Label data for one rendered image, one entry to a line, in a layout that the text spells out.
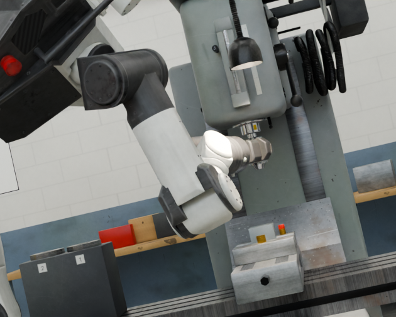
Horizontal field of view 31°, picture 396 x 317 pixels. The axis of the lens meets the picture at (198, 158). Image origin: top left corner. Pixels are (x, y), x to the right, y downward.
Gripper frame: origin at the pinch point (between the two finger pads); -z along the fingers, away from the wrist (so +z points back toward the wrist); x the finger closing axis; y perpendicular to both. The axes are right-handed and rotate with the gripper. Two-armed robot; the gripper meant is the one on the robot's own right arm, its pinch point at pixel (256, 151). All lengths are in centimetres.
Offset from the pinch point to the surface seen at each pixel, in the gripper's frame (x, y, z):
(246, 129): -0.2, -5.6, 2.4
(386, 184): 94, 29, -359
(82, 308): 44, 29, 26
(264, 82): -9.5, -15.1, 5.6
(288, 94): -5.7, -13.1, -14.1
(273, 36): -5.5, -28.7, -13.6
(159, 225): 251, 23, -289
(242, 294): -0.6, 30.9, 22.0
